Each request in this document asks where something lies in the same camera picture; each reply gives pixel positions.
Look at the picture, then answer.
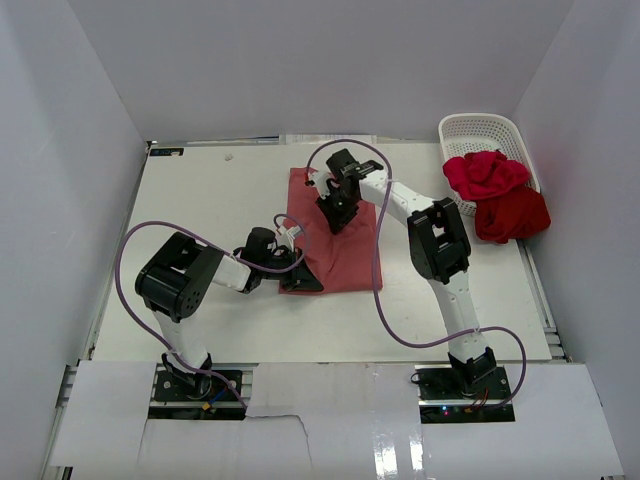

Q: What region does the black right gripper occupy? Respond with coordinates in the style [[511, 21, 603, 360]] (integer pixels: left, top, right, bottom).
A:
[[316, 187, 360, 234]]

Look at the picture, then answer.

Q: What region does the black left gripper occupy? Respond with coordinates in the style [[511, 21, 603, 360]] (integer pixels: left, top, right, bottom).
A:
[[259, 248, 323, 292]]

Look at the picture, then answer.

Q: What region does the salmon pink t shirt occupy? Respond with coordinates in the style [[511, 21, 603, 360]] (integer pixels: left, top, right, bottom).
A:
[[283, 168, 376, 295]]

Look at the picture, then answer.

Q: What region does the red t shirt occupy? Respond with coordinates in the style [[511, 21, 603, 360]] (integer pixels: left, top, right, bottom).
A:
[[443, 150, 551, 244]]

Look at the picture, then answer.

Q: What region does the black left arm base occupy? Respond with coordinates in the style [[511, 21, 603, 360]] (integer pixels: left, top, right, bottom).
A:
[[148, 366, 246, 421]]

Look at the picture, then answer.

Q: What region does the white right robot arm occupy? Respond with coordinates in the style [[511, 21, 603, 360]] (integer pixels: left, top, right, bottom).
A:
[[306, 149, 496, 399]]

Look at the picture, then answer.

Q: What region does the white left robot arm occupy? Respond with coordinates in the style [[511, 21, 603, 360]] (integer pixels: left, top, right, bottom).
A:
[[135, 227, 324, 399]]

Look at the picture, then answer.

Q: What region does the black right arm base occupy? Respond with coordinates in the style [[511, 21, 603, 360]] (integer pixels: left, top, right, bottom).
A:
[[410, 367, 516, 425]]

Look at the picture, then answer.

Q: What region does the white plastic basket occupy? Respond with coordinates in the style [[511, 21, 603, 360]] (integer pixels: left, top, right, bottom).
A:
[[438, 113, 540, 217]]

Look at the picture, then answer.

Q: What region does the black table label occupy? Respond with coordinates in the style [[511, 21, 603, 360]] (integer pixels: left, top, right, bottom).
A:
[[148, 147, 184, 157]]

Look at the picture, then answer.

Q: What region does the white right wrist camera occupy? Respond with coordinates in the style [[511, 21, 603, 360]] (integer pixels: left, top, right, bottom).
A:
[[305, 170, 338, 199]]

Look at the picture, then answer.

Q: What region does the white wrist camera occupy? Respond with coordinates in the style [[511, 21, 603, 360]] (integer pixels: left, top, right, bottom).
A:
[[305, 170, 338, 199], [275, 225, 304, 250]]

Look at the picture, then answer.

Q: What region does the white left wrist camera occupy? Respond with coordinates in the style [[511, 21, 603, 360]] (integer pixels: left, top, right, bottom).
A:
[[275, 225, 304, 250]]

